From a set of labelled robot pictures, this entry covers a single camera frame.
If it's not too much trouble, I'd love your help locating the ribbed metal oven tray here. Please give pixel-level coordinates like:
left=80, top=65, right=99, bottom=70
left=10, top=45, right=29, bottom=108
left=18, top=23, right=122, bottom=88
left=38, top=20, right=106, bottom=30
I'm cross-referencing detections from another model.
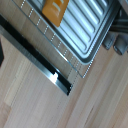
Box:
left=26, top=0, right=122, bottom=65

